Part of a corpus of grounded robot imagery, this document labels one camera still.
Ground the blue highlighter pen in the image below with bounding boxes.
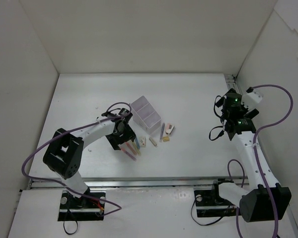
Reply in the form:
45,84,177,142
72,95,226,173
135,138,140,149

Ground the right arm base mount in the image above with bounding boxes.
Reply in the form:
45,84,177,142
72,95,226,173
194,180,236,218

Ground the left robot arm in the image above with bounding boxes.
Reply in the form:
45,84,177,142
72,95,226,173
43,108,136,208

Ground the yellow highlighter pen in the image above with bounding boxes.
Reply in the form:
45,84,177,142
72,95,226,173
132,142,141,156

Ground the pink highlighter pen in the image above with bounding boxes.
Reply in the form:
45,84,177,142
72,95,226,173
121,147,137,161

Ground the white three-compartment organizer box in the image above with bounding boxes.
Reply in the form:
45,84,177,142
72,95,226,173
130,96,161,134

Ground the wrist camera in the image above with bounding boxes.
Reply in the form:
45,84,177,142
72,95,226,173
118,108,131,117
241,87,263,111

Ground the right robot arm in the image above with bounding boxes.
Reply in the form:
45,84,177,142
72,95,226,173
210,89,292,222

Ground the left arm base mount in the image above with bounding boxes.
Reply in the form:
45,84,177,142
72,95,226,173
58,190,105,222

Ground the purple pen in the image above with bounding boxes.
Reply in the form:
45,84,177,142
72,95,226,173
159,122,165,142

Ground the staples box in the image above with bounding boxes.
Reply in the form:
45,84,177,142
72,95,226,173
139,136,147,147

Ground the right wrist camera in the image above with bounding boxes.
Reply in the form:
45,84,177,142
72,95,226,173
241,87,263,111

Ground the aluminium frame rail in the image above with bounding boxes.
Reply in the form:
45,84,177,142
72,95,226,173
27,176,251,190

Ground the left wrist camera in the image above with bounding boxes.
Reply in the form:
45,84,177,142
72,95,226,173
118,108,131,117

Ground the white eraser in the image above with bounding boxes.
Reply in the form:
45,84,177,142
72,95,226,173
149,137,157,147

